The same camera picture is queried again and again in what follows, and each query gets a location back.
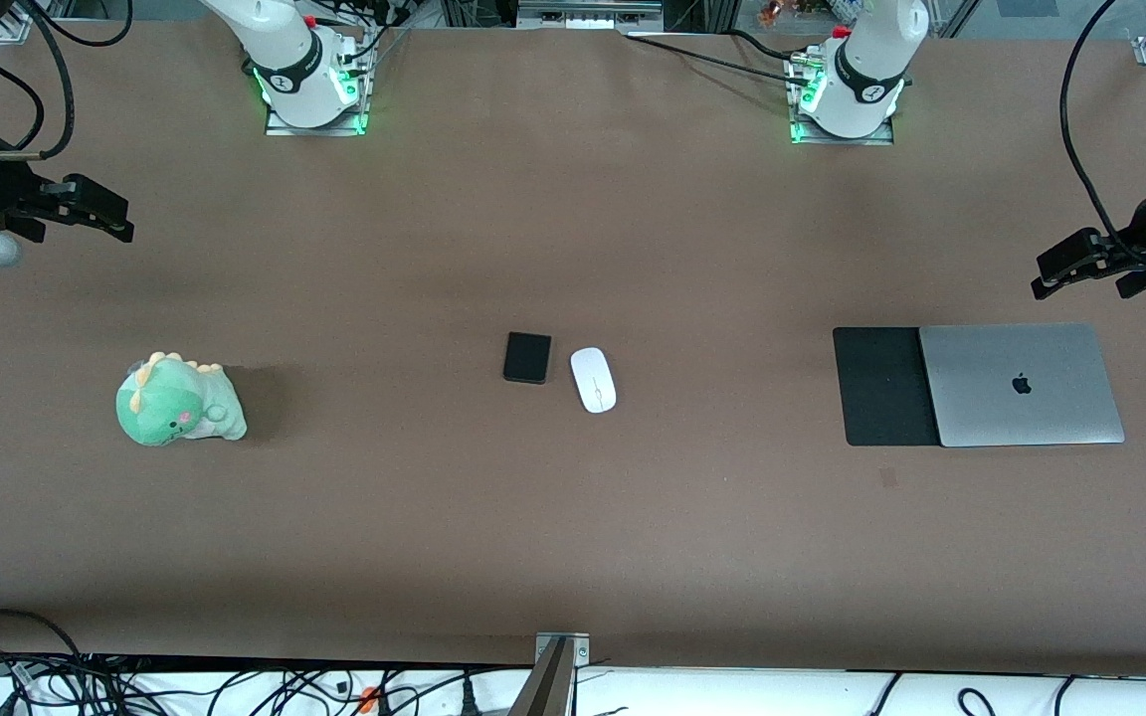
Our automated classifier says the metal bracket with post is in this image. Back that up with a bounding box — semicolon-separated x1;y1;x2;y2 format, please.
508;631;591;716

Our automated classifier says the green dinosaur plush toy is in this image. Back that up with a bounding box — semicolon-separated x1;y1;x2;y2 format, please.
115;351;248;448

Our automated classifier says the black cable to base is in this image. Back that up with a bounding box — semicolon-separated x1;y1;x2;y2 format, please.
623;30;803;86

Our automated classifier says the silver closed laptop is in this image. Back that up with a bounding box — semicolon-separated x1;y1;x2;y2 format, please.
919;322;1126;448

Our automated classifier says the white computer mouse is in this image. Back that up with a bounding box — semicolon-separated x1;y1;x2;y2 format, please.
570;347;618;415

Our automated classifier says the metal rail with sockets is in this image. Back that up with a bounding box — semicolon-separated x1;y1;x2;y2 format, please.
516;0;666;30

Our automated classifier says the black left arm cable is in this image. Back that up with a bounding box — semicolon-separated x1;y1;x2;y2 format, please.
1059;0;1146;262

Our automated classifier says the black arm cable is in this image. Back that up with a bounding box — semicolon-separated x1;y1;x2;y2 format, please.
1059;0;1146;262
0;0;77;162

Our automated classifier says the black mouse pad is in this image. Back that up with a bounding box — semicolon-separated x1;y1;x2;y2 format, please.
833;326;942;448

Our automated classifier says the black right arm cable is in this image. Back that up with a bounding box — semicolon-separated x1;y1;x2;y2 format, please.
0;0;77;162

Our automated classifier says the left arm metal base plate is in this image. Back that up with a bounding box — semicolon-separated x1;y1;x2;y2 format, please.
785;50;896;147

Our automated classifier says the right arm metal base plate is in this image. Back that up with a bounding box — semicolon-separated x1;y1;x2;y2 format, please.
265;25;375;138

